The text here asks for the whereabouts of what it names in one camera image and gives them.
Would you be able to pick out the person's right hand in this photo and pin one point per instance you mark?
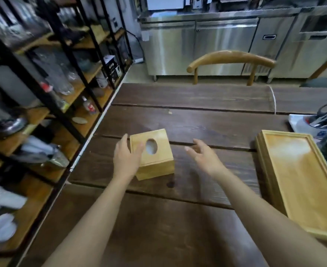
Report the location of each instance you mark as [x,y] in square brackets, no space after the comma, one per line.
[208,162]

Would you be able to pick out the person's left hand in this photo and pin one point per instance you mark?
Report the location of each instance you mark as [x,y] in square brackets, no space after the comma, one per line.
[124,164]

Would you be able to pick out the person's left thumb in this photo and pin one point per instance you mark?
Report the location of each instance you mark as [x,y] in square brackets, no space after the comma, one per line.
[139,152]

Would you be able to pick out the person's right thumb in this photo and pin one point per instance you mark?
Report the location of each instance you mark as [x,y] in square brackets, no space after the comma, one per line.
[191,153]

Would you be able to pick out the wooden tissue box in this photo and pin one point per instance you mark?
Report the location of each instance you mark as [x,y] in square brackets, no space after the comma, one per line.
[156,161]

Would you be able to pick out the person's right forearm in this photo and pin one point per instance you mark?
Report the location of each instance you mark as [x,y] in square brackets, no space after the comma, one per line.
[266,222]

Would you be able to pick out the person's left forearm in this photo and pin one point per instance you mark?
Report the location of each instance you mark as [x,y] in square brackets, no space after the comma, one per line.
[91,222]

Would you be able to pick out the small oval dish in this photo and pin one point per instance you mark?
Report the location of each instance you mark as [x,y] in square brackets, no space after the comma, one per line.
[79,120]

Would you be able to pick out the small red label bottle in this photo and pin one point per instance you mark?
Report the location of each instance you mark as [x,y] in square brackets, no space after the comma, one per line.
[89,106]

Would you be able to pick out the black and white box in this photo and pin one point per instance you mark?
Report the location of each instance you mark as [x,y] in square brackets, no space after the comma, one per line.
[111,66]

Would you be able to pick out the grey crumpled bag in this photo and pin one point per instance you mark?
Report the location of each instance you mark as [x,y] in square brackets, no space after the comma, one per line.
[42,155]

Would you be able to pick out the wooden chair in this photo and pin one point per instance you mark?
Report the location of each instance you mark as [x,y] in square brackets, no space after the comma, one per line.
[230,59]

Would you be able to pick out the red capped clear bottle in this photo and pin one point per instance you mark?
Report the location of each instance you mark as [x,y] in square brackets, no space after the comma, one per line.
[53,95]

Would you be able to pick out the black metal wooden shelf unit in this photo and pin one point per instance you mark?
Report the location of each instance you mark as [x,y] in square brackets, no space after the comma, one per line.
[55,88]

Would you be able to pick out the stainless steel counter fridge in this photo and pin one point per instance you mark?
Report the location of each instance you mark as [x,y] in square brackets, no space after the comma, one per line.
[202,44]

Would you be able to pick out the wooden tray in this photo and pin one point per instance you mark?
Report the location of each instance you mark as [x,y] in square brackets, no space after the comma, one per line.
[299,180]

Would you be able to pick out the white plastic bag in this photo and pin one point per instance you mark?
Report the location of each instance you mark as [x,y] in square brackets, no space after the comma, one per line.
[305,125]

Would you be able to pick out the metal pot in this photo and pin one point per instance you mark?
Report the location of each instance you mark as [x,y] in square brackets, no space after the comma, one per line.
[3,122]

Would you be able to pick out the white cloth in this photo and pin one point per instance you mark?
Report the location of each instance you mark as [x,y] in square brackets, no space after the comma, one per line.
[0,229]
[3,197]

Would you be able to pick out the white appliance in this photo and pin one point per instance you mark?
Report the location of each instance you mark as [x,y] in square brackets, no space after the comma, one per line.
[164,2]

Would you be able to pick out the stainless steel cabinet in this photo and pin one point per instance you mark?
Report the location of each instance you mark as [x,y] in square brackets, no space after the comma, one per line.
[308,44]

